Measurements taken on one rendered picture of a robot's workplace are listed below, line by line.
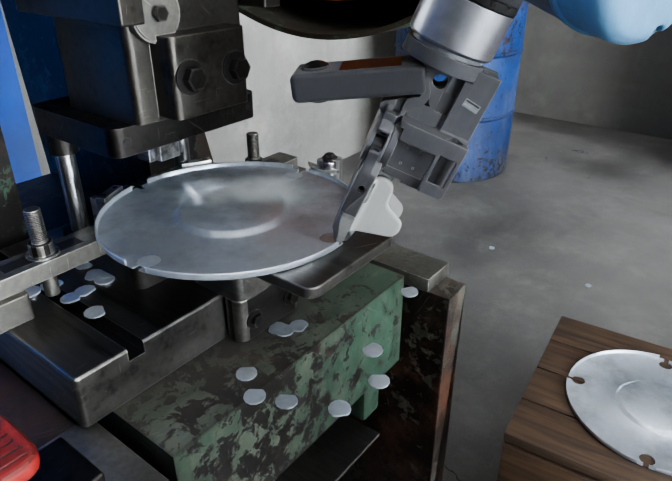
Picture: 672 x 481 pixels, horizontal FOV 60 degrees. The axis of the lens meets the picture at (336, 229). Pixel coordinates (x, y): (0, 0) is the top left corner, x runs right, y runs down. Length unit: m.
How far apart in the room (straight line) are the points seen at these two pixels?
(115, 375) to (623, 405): 0.82
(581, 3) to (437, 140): 0.17
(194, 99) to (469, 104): 0.27
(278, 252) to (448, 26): 0.26
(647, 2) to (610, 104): 3.50
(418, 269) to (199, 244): 0.34
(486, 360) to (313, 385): 1.06
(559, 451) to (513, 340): 0.82
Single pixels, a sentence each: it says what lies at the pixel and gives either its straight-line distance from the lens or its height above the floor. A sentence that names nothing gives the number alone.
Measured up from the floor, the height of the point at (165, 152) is 0.83.
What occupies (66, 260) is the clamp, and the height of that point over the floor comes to 0.75.
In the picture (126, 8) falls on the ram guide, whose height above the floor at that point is 1.00.
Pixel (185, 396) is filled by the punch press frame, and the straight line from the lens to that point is 0.63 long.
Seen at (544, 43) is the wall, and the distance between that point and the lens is 3.96.
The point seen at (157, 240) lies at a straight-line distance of 0.63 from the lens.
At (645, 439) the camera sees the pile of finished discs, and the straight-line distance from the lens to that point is 1.09.
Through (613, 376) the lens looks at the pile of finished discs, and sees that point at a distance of 1.19.
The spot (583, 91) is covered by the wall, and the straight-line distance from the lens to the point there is 3.93.
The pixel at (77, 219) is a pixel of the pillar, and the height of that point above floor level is 0.75.
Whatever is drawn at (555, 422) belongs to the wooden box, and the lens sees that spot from 1.07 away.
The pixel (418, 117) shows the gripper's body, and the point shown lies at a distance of 0.52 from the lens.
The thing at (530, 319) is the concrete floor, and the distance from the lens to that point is 1.92.
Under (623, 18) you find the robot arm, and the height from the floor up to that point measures 1.02.
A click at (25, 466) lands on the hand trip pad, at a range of 0.45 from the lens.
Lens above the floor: 1.06
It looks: 27 degrees down
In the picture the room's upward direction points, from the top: straight up
